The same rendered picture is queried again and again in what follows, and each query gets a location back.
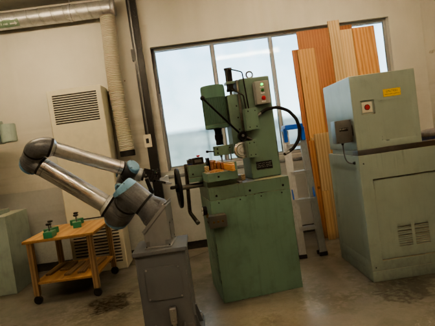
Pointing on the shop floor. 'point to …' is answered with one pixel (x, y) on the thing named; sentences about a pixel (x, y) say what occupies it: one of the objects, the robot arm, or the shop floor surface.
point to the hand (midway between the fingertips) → (170, 184)
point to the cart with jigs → (81, 270)
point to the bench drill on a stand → (13, 237)
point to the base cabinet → (254, 246)
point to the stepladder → (303, 197)
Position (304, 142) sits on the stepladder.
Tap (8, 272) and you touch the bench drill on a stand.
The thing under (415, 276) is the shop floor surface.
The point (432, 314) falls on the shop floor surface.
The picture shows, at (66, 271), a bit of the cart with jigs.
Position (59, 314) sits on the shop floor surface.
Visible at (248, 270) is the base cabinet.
